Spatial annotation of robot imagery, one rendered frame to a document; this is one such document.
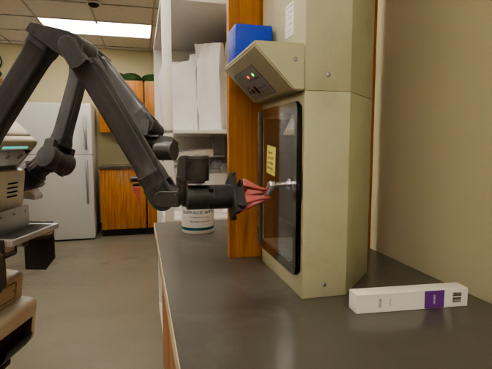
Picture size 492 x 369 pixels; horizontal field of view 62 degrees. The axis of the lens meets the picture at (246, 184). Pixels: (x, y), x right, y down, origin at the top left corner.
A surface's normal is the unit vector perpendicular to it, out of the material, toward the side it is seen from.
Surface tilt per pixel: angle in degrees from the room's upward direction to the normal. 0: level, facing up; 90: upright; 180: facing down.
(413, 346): 0
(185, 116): 93
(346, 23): 90
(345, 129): 90
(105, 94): 89
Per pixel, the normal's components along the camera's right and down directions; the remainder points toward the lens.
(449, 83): -0.97, 0.03
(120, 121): 0.02, 0.09
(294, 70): 0.25, 0.10
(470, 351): 0.00, -1.00
